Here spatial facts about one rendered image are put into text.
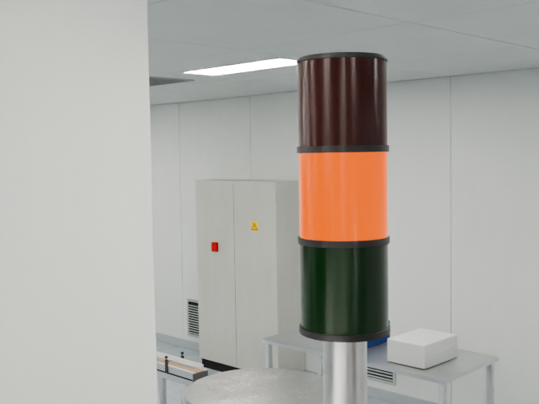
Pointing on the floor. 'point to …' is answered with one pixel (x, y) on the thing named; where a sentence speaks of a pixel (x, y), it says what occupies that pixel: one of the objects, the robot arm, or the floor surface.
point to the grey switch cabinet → (248, 271)
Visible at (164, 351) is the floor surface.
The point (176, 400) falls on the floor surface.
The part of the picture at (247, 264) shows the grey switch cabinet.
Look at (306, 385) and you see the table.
